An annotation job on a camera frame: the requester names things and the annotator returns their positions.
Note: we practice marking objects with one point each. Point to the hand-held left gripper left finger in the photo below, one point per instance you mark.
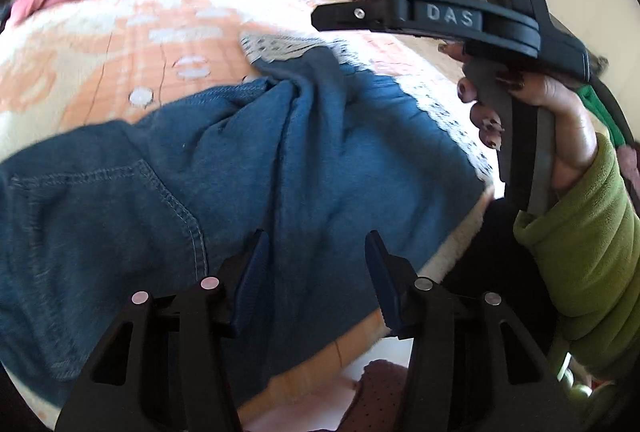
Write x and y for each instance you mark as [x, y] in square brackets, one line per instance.
[250, 279]

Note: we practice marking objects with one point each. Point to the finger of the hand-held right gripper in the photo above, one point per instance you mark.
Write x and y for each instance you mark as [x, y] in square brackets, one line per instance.
[350, 15]

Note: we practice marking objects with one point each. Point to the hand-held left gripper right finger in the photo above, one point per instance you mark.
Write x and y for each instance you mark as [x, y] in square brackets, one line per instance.
[386, 284]

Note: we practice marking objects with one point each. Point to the blue denim pants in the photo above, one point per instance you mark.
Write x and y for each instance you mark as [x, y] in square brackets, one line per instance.
[150, 212]

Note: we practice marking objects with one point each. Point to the person's right forearm green sleeve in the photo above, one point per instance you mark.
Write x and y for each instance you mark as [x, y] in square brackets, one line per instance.
[590, 252]

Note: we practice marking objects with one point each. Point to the person's right hand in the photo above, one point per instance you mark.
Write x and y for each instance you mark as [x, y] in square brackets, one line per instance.
[570, 127]

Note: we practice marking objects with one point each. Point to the maroon dotted fabric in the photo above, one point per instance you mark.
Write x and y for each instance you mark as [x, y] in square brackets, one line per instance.
[380, 397]

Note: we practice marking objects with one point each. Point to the orange and white printed blanket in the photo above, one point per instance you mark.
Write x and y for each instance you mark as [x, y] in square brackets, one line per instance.
[100, 57]

